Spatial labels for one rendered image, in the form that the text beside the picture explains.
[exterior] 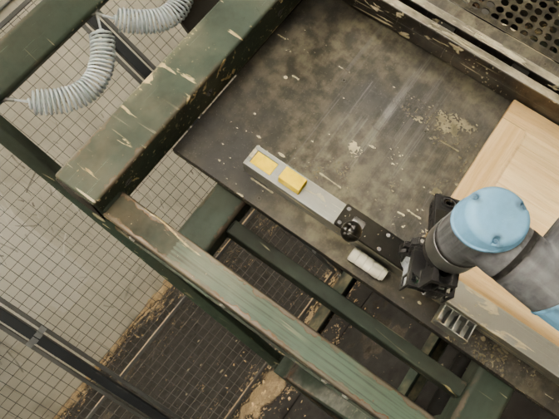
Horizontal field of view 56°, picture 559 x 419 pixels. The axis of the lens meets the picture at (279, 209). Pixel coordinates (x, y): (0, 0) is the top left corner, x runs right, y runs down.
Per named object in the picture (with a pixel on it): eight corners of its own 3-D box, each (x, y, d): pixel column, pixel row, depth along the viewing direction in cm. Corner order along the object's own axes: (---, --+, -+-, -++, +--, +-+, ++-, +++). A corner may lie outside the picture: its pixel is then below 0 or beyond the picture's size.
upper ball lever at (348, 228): (361, 236, 103) (353, 248, 90) (344, 225, 103) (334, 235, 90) (372, 220, 102) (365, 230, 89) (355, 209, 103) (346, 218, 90)
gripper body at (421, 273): (395, 291, 82) (417, 275, 71) (405, 240, 85) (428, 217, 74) (442, 304, 82) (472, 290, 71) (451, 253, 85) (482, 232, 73)
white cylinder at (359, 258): (345, 260, 104) (378, 283, 103) (348, 256, 101) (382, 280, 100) (353, 248, 105) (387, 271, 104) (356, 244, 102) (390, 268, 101)
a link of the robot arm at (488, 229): (514, 266, 56) (450, 215, 58) (474, 285, 66) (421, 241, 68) (553, 215, 58) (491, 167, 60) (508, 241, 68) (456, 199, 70)
